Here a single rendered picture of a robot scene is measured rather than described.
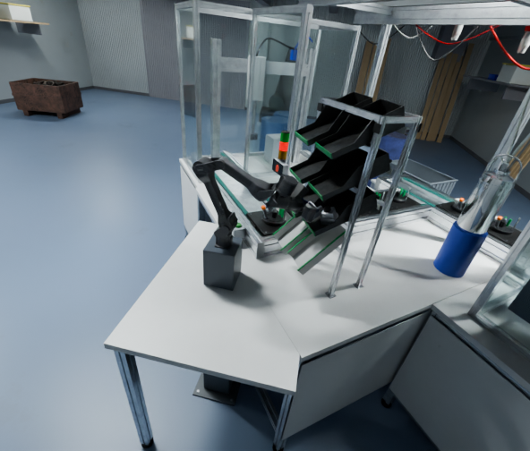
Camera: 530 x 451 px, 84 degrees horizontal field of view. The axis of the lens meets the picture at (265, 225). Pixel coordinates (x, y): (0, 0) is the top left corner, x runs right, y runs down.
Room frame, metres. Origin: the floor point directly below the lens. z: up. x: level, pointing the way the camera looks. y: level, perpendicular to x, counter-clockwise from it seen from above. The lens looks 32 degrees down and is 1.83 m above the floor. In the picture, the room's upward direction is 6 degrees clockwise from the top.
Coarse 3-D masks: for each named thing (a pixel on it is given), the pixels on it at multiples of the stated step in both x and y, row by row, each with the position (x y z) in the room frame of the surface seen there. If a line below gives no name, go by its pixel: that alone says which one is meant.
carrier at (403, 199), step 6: (378, 192) 2.00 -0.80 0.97; (396, 192) 1.93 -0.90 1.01; (408, 192) 1.90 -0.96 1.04; (384, 198) 1.92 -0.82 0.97; (396, 198) 1.90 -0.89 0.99; (402, 198) 1.91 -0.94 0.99; (408, 198) 1.97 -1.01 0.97; (396, 204) 1.84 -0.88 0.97; (402, 204) 1.85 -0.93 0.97; (408, 204) 1.86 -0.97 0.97; (414, 204) 1.87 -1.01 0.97; (420, 204) 1.88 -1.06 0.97
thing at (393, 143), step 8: (384, 136) 4.40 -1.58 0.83; (392, 136) 4.39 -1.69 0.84; (400, 136) 4.44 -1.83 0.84; (384, 144) 4.38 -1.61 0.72; (392, 144) 4.32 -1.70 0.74; (400, 144) 4.31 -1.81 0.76; (392, 152) 4.31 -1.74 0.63; (400, 152) 4.31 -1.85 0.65; (376, 176) 4.36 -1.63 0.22; (368, 184) 4.42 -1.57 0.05
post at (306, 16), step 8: (304, 16) 1.67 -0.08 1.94; (304, 24) 1.67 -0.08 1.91; (304, 32) 1.67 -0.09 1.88; (304, 40) 1.68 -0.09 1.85; (304, 48) 1.68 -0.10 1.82; (296, 56) 1.69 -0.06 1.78; (304, 56) 1.68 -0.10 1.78; (296, 64) 1.68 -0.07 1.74; (296, 72) 1.67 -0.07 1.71; (296, 80) 1.67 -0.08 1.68; (296, 88) 1.67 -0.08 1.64; (296, 96) 1.68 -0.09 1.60; (296, 104) 1.68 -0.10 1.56; (296, 112) 1.68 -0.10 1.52; (288, 120) 1.69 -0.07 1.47; (288, 128) 1.68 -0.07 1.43; (288, 144) 1.67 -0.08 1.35; (288, 152) 1.68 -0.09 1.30; (288, 160) 1.68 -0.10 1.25; (288, 168) 1.68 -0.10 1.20
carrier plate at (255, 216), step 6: (246, 216) 1.49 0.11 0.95; (252, 216) 1.46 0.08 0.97; (258, 216) 1.47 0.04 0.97; (288, 216) 1.51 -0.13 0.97; (252, 222) 1.41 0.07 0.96; (258, 222) 1.40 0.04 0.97; (258, 228) 1.35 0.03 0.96; (264, 228) 1.34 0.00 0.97; (270, 228) 1.35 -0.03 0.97; (276, 228) 1.36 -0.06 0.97; (264, 234) 1.29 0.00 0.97; (270, 234) 1.30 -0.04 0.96
